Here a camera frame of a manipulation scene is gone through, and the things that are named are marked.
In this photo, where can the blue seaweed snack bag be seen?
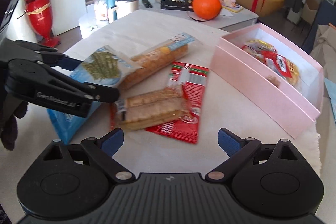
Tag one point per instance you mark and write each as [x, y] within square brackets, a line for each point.
[100, 74]

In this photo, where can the long bread loaf packet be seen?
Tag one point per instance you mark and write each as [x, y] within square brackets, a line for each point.
[160, 56]

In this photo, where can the pink plush toy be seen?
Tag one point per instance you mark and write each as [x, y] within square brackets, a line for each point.
[228, 3]

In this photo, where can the black remote control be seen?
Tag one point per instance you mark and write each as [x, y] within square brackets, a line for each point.
[147, 4]

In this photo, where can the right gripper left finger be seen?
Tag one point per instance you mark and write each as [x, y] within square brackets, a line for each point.
[99, 153]

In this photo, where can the grey covered couch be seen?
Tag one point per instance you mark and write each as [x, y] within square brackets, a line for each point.
[324, 50]

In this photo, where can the cracker biscuit packet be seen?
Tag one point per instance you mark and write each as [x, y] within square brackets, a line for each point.
[149, 109]

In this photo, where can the red vase ornament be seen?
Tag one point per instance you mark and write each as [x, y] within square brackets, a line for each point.
[40, 16]

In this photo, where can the red roast duck snack packet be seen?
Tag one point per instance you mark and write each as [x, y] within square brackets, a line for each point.
[256, 47]

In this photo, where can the white coffee table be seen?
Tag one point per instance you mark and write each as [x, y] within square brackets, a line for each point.
[226, 21]

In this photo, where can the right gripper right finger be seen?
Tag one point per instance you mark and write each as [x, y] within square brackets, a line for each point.
[241, 152]

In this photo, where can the red barcode snack bar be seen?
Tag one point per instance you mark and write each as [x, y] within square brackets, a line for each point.
[276, 63]

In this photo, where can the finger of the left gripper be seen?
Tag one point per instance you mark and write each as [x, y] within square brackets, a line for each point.
[50, 55]
[59, 92]

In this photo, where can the small round bread packet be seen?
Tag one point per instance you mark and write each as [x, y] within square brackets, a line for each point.
[294, 77]

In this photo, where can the orange pumpkin bucket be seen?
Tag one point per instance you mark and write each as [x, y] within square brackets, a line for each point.
[207, 9]

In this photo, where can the dark gloved hand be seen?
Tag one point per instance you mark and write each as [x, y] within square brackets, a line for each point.
[12, 109]

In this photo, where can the red wafer snack packet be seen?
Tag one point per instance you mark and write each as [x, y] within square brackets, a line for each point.
[193, 79]

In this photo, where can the pink cardboard box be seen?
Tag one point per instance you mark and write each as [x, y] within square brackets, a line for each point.
[293, 108]

